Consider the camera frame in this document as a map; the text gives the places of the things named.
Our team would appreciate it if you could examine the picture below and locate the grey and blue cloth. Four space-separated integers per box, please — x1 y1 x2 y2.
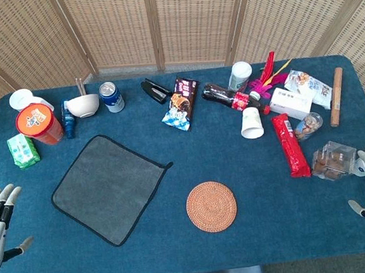
43 125 184 255

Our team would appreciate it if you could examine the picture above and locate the white paper cup blue logo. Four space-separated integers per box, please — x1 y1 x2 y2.
353 156 365 177

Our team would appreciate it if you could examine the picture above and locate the clear plastic box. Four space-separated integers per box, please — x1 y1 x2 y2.
308 138 361 184

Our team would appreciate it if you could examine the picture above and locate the green tissue pack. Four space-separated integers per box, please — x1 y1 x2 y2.
5 131 43 172

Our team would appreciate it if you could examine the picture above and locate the clear cup of nuts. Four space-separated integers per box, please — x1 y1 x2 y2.
291 110 326 143

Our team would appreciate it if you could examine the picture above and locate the red biscuit pack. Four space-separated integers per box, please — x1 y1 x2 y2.
270 111 312 182

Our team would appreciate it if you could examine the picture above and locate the wooden rolling pin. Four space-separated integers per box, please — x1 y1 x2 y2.
323 66 350 128

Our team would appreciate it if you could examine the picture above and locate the orange instant noodle tub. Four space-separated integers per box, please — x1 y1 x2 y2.
13 99 66 151

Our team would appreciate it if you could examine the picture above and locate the small blue bottle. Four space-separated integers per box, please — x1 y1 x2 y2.
59 99 78 141

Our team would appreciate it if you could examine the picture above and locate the white plastic cup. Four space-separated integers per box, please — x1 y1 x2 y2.
7 85 55 117

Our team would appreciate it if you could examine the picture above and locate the white snack packet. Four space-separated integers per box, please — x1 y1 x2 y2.
282 64 336 116

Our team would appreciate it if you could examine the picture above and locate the white cardboard box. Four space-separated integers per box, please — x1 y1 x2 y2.
266 83 316 125

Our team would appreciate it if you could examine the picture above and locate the white ceramic bowl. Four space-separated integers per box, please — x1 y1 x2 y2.
63 92 102 121

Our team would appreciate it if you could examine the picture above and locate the white paper cup green print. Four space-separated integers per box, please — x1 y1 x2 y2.
238 105 266 142

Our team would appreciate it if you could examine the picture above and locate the pink feather shuttlecock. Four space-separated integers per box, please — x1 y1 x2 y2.
242 48 298 103

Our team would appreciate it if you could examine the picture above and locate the blue and white drink can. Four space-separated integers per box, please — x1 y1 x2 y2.
97 80 127 115

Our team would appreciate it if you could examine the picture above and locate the round woven rattan coaster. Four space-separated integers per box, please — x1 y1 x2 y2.
183 178 241 236

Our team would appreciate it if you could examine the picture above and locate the blue table cloth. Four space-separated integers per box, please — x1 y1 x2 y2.
0 47 365 273

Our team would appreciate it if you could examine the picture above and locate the white and green canister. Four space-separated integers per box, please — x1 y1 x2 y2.
225 59 256 93

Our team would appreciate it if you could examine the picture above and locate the cola bottle with red label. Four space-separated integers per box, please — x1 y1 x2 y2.
200 75 272 123

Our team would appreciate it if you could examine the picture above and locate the black stapler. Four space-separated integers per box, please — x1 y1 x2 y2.
139 75 174 107

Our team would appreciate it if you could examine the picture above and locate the brown chocolate snack bag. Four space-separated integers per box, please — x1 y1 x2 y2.
155 74 206 135

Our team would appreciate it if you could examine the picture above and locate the woven bamboo folding screen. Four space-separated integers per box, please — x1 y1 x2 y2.
0 0 365 180

